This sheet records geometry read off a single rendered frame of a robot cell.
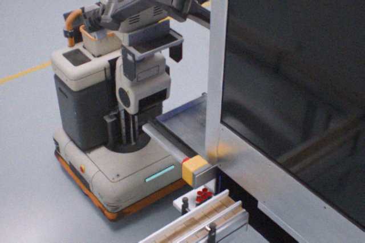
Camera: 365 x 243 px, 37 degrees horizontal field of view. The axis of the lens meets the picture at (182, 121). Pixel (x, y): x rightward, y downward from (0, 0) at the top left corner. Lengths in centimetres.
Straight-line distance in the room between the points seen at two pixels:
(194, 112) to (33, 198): 129
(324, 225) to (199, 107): 93
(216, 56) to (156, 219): 157
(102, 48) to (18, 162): 104
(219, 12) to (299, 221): 63
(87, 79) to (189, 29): 201
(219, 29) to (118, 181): 146
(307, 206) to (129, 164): 151
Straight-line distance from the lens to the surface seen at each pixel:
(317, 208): 155
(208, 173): 182
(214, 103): 170
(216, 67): 162
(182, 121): 222
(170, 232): 176
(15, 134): 367
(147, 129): 219
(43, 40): 459
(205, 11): 195
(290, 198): 162
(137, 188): 286
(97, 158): 297
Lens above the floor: 229
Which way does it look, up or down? 39 degrees down
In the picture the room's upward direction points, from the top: straight up
